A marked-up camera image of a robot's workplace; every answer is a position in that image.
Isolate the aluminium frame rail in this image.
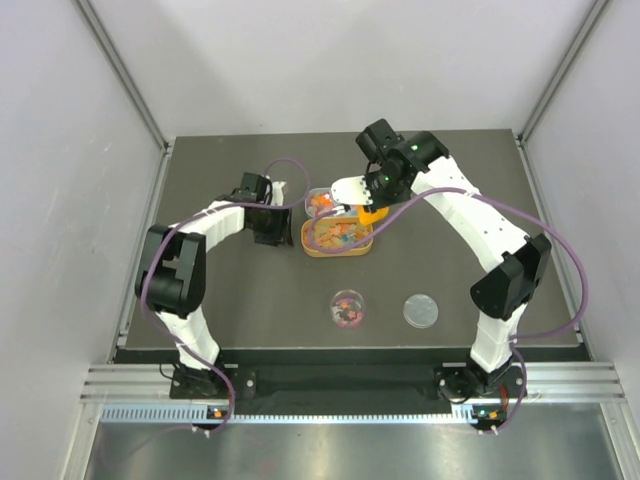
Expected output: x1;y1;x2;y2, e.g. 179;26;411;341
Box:
71;0;170;153

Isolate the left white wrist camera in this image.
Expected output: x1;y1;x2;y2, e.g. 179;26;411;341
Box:
264;181;288;206

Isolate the clear round jar lid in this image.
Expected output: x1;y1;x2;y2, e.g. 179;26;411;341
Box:
403;294;439;329

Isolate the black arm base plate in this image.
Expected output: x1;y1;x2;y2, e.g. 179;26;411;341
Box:
169;362;529;416

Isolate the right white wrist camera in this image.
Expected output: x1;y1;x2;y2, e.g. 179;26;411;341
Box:
330;175;373;206

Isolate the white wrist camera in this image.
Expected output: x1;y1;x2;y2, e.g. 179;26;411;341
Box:
264;181;288;206
330;175;373;206

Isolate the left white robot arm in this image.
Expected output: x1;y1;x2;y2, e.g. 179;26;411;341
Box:
134;173;293;398

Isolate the clear round jar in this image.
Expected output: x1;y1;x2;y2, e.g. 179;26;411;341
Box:
329;289;366;329

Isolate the orange plastic scoop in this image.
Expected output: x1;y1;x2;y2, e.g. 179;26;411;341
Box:
356;205;389;226

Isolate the purple cable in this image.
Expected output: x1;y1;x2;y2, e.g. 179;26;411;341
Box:
305;187;589;434
139;157;311;434

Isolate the grey slotted cable duct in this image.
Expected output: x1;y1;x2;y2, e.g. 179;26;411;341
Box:
100;404;498;425

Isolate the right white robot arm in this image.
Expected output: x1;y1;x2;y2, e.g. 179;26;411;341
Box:
352;119;551;396

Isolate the clear blue candy tray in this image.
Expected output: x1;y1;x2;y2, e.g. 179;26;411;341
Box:
304;187;352;218

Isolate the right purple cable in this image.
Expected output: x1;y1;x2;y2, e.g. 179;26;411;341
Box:
305;187;589;434

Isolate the orange candy tray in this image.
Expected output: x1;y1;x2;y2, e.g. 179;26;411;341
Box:
300;217;373;258

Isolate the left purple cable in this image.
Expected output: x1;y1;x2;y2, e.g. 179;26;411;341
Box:
139;157;311;434

